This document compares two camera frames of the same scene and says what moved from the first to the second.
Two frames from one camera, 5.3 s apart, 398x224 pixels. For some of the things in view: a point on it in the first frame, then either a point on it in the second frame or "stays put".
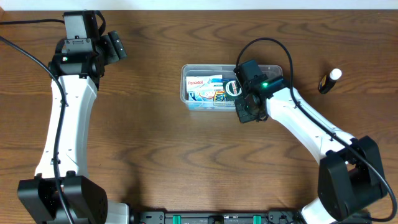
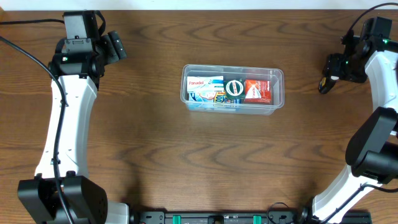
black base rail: (218, 217) stays put
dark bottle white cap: (328, 81) stays put
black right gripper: (245, 113) to (333, 68)
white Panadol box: (204, 83) stays put
